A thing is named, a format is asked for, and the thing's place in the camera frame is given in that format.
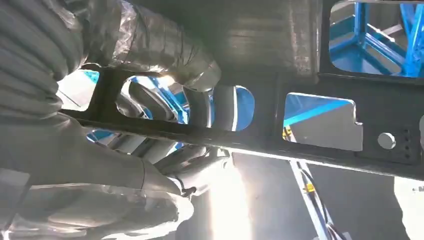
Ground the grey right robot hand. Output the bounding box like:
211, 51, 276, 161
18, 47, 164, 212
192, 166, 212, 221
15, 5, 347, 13
0, 0, 230, 240

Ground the white pole with black cables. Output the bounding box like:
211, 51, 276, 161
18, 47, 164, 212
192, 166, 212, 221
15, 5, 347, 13
289, 160, 352, 240

